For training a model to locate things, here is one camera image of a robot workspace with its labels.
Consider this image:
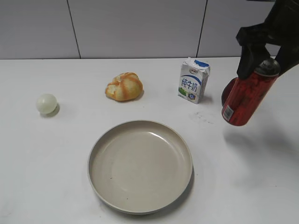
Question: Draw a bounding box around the white blue milk carton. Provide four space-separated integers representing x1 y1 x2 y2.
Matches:
178 57 210 104

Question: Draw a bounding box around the dark red jujube fruit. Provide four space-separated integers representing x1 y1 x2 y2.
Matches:
221 77 237 107

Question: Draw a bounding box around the pale green round ball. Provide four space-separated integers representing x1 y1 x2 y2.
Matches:
36 93 58 115

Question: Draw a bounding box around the golden bread roll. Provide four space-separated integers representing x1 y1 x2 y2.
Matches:
105 72 143 101

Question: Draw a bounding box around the red cola can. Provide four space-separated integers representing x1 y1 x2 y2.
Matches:
221 58 280 126

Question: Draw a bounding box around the beige round plate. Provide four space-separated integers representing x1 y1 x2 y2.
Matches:
88 120 193 215

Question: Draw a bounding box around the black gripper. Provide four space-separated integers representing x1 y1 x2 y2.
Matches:
236 0 299 80

